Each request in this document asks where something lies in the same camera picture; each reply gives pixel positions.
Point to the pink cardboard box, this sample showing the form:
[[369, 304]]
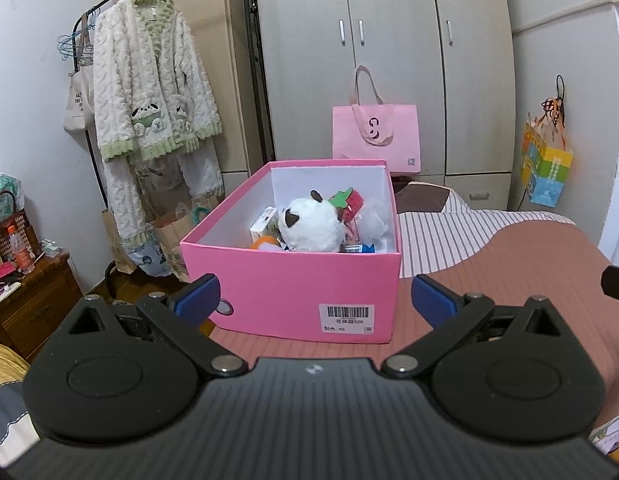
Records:
[[289, 285]]

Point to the white tissue pack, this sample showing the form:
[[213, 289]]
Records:
[[262, 225]]

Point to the orange drink bottle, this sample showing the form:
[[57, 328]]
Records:
[[21, 255]]

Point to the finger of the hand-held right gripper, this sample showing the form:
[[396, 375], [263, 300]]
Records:
[[617, 284]]

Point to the orange plush toy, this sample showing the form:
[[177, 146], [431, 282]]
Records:
[[264, 245]]

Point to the grey three-door wardrobe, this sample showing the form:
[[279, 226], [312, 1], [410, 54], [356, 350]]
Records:
[[389, 10]]

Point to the pink tote bag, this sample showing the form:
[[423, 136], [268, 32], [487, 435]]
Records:
[[384, 145]]

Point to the woven basket bag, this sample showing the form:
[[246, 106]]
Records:
[[4, 230]]

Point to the cream pajama pants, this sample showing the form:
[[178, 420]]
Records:
[[124, 195]]

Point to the pink strawberry plush toy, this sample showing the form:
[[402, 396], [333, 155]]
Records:
[[354, 205]]

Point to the colourful paper gift bag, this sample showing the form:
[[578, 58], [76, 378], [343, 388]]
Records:
[[549, 175]]

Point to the yellow blanket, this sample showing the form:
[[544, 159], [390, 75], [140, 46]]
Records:
[[6, 365]]

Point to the green white tissue package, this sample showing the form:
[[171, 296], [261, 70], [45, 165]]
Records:
[[4, 185]]

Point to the striped bed sheet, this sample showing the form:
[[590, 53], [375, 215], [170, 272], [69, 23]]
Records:
[[439, 240]]

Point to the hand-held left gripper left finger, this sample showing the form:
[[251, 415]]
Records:
[[197, 300]]

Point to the brown paper bag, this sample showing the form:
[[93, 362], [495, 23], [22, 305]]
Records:
[[114, 245], [172, 245]]

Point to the white plush toy brown ears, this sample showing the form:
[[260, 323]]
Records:
[[309, 225]]

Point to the black metal clothes rack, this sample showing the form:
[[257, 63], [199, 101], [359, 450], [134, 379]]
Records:
[[109, 280]]

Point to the grey cloth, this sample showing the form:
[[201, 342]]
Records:
[[9, 420]]

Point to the beige canvas tote bag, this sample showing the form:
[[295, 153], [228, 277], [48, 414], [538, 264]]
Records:
[[79, 105]]

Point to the dark brown blanket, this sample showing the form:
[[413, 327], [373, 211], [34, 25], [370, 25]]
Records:
[[424, 197]]

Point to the pink white papers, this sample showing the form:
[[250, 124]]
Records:
[[612, 427]]

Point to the blue wet wipes pack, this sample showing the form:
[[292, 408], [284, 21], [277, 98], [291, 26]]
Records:
[[357, 248]]

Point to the fluffy cream pajama jacket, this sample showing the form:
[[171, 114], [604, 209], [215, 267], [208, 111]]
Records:
[[159, 85]]

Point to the wooden nightstand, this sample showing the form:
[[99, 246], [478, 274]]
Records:
[[34, 310]]

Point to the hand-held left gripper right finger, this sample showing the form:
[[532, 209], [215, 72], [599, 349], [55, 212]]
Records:
[[434, 300]]

